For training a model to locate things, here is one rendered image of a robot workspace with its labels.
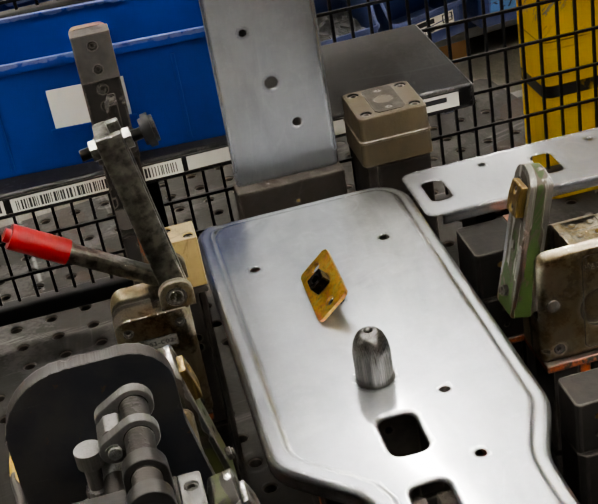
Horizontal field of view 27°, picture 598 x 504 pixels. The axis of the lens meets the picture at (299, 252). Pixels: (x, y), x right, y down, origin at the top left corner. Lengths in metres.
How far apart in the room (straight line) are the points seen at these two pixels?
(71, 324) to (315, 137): 0.56
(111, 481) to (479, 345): 0.41
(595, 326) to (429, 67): 0.48
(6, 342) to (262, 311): 0.70
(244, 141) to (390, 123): 0.16
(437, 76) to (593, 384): 0.56
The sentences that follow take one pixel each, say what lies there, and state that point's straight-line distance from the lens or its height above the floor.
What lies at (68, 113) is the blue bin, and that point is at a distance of 1.40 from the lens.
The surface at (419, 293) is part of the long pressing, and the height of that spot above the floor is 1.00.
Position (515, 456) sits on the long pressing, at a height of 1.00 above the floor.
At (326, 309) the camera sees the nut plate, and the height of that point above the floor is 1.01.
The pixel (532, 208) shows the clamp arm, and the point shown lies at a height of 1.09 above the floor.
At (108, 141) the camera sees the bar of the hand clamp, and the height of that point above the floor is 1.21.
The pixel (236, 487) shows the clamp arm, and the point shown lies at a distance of 0.80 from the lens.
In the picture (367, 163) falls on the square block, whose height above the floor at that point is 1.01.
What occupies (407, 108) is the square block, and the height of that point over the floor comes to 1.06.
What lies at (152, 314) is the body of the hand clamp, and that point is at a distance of 1.08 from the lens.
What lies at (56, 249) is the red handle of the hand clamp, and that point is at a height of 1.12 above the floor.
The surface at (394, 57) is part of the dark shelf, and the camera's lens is 1.55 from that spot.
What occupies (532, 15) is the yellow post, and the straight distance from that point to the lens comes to 1.77.
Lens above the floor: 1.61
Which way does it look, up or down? 30 degrees down
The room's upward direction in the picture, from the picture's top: 10 degrees counter-clockwise
